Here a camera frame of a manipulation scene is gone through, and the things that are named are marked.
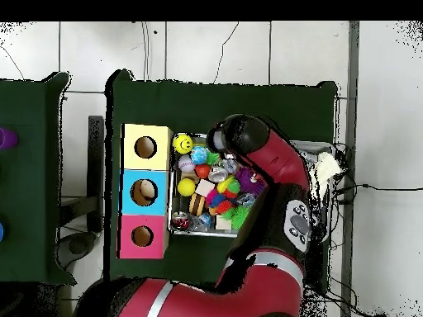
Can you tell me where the toy hamburger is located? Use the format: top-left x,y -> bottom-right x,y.
188,192 -> 207,217

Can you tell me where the black power cable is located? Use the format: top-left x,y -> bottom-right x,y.
331,182 -> 423,204

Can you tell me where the silver wire mesh bin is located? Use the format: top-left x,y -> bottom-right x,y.
167,132 -> 336,244

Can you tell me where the black upright panel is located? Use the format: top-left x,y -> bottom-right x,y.
87,115 -> 105,232

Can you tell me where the wooden box with three holes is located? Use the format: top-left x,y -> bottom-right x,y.
116,123 -> 174,260

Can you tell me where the purple spiky rubber toy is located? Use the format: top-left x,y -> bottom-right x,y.
235,167 -> 267,196

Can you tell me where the crushed red drink can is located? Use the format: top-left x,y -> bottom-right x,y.
171,211 -> 192,231

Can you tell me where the white toy baseball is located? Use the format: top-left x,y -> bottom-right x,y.
178,154 -> 197,173

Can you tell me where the purple cup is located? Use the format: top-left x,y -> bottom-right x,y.
0,127 -> 20,150

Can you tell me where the beige rounded object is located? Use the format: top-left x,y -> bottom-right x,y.
139,180 -> 158,201

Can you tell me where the yellow ball with seam lines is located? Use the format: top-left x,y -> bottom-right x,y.
177,177 -> 197,197

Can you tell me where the globe print ball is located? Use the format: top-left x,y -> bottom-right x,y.
190,145 -> 209,165

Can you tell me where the plain orange ball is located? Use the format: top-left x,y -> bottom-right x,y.
195,163 -> 212,180

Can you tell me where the plain wooden cube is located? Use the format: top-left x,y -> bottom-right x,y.
194,178 -> 216,198

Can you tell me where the dark green tablecloth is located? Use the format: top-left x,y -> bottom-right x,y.
104,69 -> 338,287
0,71 -> 78,286

